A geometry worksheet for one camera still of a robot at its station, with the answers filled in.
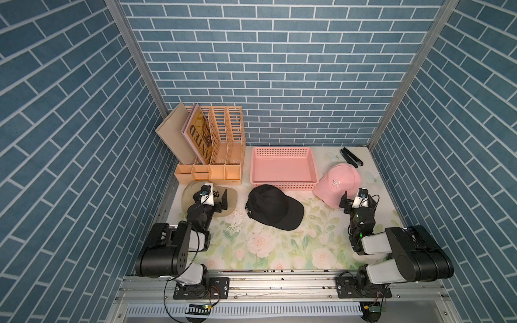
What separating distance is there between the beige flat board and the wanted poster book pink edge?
0.01 metres

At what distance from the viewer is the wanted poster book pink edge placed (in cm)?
91

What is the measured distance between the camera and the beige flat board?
0.91 metres
